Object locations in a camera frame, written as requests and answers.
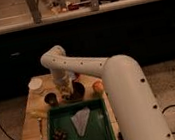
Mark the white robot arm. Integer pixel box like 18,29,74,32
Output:
40,45,174,140

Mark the small dark cup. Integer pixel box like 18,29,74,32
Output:
44,93,58,106

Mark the white round container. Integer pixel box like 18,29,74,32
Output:
28,78,44,95

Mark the orange cup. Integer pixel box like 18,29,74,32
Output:
92,81,105,97

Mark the white folded cloth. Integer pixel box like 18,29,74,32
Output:
71,107,90,137

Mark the yellow banana piece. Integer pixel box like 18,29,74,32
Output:
29,110,46,118

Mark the green plastic tray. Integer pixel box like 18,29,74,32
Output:
47,98,116,140

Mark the small black object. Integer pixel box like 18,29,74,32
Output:
117,132,124,140

